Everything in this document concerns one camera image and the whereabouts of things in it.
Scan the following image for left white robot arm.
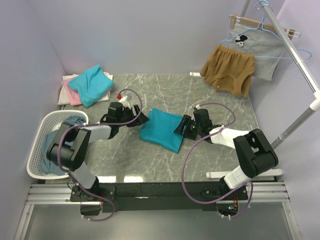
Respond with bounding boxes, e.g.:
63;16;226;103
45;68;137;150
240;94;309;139
46;102;149;201

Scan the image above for white laundry basket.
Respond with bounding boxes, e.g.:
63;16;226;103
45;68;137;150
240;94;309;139
26;109;89;180

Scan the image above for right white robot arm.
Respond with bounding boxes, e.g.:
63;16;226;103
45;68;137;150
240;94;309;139
174;108;282;200

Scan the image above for wooden clip hanger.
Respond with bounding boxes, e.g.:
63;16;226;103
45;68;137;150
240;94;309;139
229;14;301;40

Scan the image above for folded pink t shirt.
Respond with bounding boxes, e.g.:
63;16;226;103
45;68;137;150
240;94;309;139
62;77;82;106

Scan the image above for folded white t shirt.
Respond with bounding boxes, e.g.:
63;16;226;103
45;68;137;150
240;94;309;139
57;72;114;106

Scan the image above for grey-blue t shirt in basket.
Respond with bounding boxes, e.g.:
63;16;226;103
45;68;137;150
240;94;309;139
39;115;86;176

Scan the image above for aluminium rail frame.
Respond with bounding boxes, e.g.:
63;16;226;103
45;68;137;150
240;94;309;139
14;181;301;240

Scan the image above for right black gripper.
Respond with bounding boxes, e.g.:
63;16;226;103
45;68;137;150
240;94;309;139
173;114;202;141

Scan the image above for grey panda cloth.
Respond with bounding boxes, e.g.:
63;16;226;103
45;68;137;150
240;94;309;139
228;24;286;81

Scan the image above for brown shorts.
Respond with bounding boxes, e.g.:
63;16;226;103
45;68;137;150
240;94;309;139
199;44;255;98

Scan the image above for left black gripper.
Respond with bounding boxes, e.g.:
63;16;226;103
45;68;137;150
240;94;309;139
117;104;150;128

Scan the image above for metal clothes rack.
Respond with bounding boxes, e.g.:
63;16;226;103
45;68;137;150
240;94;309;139
206;0;320;179

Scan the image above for folded cyan t shirt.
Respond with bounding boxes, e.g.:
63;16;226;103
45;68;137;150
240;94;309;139
67;64;114;108

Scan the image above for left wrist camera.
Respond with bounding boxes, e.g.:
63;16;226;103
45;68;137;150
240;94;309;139
117;93;132;109

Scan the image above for teal t shirt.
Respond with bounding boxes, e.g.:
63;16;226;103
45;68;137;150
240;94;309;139
139;108;183;153

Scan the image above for light blue wire hanger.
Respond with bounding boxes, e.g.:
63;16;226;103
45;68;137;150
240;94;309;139
219;0;312;66

